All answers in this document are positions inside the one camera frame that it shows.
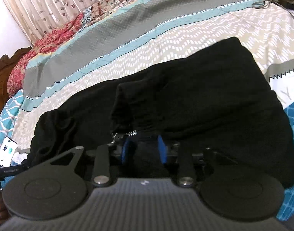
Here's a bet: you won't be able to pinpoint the black pants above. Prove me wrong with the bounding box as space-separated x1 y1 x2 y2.
27 37 294 188

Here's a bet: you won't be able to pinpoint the red floral quilt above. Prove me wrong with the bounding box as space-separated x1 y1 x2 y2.
7 0 179 98

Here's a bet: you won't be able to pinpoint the carved wooden headboard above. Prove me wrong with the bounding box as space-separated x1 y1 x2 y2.
0 46 32 113

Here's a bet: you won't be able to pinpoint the patterned bed sheet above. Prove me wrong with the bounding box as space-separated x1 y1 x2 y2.
0 0 294 222

